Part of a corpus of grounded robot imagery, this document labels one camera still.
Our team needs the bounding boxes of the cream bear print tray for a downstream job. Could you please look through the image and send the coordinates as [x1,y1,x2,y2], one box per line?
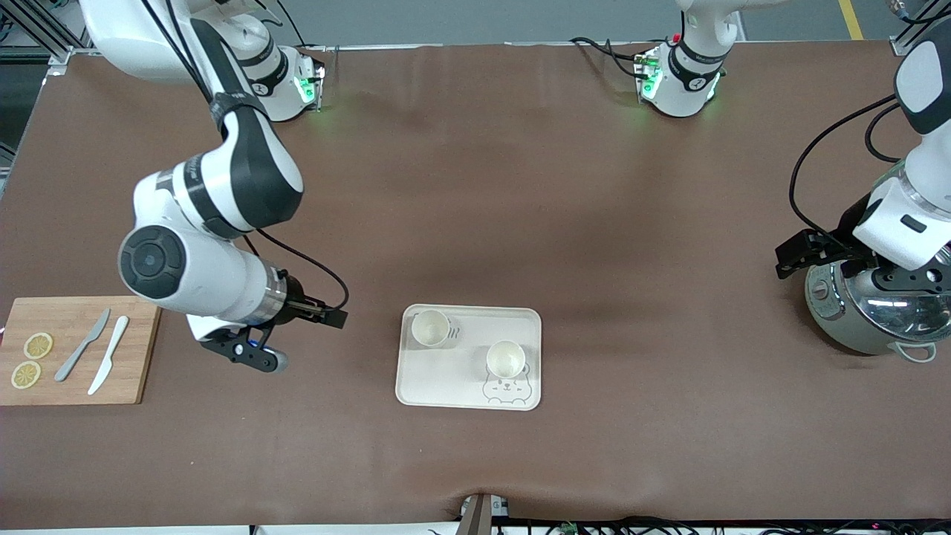
[395,303,543,412]

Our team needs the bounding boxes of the grey-green cooking pot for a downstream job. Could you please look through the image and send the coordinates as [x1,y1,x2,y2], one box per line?
[805,260,951,363]

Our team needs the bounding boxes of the glass pot lid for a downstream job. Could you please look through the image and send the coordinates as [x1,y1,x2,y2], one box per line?
[843,264,951,344]

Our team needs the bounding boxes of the wooden cutting board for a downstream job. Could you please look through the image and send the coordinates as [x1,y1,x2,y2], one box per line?
[0,296,162,406]

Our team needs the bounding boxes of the white plastic knife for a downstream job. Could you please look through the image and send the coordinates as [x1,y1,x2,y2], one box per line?
[87,316,130,396]

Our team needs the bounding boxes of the brown table cover cloth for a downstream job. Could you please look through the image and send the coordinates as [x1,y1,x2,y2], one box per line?
[0,41,951,530]

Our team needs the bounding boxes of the grey plastic knife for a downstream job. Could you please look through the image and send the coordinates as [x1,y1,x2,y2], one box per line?
[53,308,111,383]

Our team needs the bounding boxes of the aluminium frame profile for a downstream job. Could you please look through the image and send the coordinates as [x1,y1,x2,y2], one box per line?
[0,0,97,69]
[890,0,951,54]

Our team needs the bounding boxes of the metal table edge bracket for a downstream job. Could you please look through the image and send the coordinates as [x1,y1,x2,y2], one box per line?
[457,492,512,535]

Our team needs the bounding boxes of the black right arm base cable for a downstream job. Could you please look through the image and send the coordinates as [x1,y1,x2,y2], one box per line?
[279,0,314,50]

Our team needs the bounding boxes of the black arm base cable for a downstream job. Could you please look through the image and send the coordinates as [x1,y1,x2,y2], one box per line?
[279,0,314,50]
[570,36,649,80]

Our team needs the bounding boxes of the black left arm base cable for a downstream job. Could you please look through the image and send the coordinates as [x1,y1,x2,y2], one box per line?
[570,36,649,80]

